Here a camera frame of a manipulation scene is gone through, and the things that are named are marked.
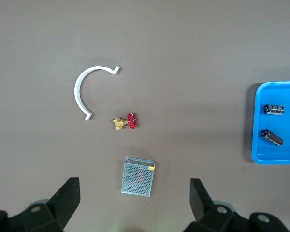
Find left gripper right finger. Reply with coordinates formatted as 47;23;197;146
183;178;290;232

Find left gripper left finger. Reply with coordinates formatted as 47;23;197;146
0;177;81;232

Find brown cylindrical capacitor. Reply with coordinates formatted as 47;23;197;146
263;104;285;116
261;129;284;147

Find metal mesh power supply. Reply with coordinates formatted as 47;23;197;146
120;156;156;201

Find blue plastic tray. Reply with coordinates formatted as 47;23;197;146
251;81;290;165

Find brass valve red handwheel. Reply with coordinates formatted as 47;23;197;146
112;112;139;131

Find white curved pipe clamp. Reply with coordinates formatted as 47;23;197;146
74;65;121;121

